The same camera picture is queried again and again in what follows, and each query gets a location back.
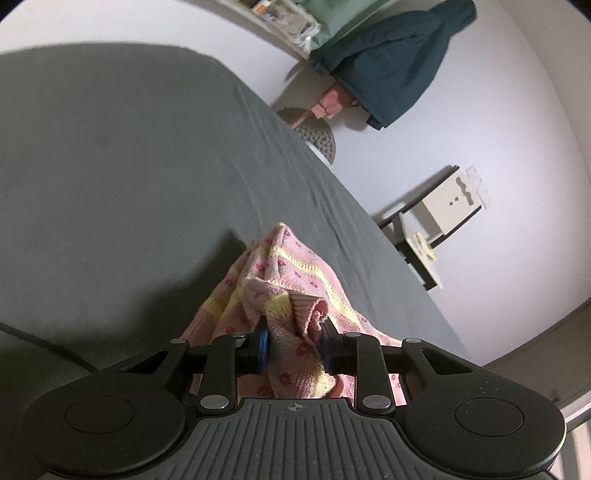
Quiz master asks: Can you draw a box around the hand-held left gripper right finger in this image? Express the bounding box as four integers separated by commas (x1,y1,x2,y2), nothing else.
321,320,476,413

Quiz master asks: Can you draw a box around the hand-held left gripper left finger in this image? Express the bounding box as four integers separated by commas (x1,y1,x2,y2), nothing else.
134,318,271,413

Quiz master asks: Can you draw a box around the pink striped knit sweater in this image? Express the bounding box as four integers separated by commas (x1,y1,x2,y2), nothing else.
178,223,409,400

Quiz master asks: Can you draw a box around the yellow item on chair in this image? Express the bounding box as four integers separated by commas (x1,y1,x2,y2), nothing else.
414,232,438,261

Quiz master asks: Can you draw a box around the white and black chair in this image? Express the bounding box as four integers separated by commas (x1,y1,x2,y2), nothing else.
379,165,483,291

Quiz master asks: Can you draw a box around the grey round bumpy cushion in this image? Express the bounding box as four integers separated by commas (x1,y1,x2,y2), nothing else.
277,107,337,166

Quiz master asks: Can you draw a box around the pink hanging garment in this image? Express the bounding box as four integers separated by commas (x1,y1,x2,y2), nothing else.
293,85,358,130

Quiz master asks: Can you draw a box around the dark teal jacket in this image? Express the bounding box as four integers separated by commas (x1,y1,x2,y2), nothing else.
310,0,477,131

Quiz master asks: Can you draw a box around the clear storage pouch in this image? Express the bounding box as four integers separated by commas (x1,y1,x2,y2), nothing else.
259,0,321,60

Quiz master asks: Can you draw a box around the green curtain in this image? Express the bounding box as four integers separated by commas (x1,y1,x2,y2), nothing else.
295,0,398,51

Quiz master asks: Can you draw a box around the black cable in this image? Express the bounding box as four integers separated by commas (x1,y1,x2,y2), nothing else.
0,320,98,372

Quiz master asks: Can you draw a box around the white wall socket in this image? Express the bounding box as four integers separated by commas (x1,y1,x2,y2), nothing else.
464,165,492,206

